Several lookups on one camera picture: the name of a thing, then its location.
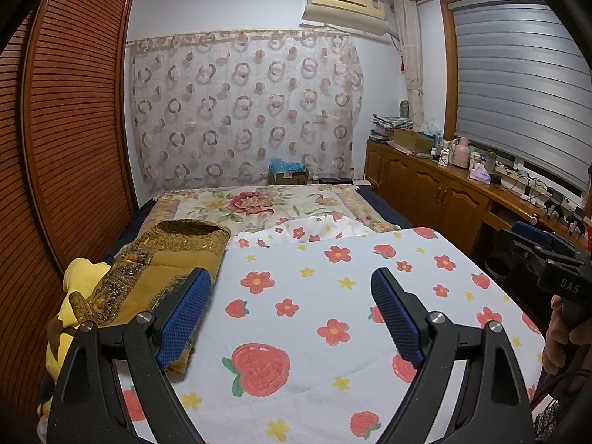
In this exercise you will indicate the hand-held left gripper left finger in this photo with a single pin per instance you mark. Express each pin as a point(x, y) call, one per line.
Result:
point(185, 319)

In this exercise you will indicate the beige window curtain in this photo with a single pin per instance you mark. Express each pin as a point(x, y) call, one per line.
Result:
point(411, 64)

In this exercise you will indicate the white power strip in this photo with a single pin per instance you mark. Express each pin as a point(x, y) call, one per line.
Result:
point(522, 178)

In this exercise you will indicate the person's right hand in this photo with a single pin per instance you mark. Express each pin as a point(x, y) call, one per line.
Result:
point(557, 342)

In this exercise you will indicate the yellow plush toy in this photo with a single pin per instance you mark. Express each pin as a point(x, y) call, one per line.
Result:
point(76, 296)

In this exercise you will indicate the brown patterned garment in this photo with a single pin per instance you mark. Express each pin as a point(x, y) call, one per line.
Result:
point(148, 268)

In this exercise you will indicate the purple tissue pack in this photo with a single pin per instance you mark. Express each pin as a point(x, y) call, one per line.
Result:
point(480, 173)

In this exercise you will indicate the grey window blind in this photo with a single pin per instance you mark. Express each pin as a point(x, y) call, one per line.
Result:
point(522, 83)

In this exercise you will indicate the wall air conditioner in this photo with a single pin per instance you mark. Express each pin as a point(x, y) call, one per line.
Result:
point(344, 9)

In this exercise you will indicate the wooden louvred wardrobe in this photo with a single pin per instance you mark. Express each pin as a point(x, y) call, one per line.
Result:
point(64, 125)

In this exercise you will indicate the person's patterned clothing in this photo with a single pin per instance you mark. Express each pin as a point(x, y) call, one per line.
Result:
point(546, 425)

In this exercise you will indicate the wooden sideboard cabinet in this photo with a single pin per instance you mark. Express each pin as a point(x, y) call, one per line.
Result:
point(425, 185)

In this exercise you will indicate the blue plastic bag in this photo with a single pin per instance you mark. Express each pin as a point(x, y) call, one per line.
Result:
point(286, 165)

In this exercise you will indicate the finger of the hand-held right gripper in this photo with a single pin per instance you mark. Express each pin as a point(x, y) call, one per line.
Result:
point(532, 237)
point(508, 259)

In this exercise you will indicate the floral quilt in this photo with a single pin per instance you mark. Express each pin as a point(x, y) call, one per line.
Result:
point(254, 203)

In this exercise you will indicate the large cardboard box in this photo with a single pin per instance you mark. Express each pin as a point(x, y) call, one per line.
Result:
point(411, 141)

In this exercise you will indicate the pink thermos jug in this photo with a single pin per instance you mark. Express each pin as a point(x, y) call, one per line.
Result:
point(460, 152)

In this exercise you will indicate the small cardboard box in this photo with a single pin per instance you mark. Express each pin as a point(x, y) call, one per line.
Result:
point(290, 178)

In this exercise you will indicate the stack of folded cloths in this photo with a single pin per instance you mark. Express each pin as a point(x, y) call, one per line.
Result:
point(392, 121)

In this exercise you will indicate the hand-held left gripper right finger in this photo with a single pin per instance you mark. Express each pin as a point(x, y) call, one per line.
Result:
point(397, 319)

